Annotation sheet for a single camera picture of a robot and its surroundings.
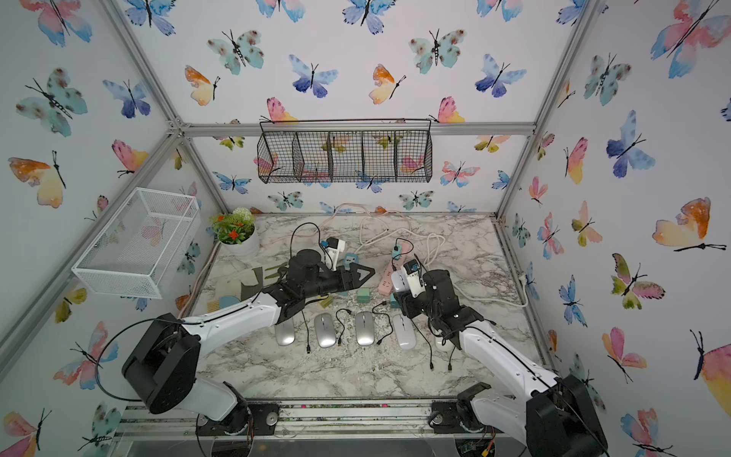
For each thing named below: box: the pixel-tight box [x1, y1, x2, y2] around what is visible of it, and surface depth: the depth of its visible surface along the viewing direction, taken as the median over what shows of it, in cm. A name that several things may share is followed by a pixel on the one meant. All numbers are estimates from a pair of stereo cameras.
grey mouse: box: [314, 312, 337, 349], surface depth 90 cm
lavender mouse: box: [391, 269, 410, 293], surface depth 84 cm
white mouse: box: [393, 314, 417, 351], surface depth 88 cm
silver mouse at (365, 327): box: [355, 310, 376, 347], surface depth 90 cm
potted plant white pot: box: [209, 207, 260, 259], surface depth 100 cm
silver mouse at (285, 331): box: [274, 317, 296, 347], surface depth 90 cm
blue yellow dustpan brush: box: [207, 295, 241, 314], surface depth 97 cm
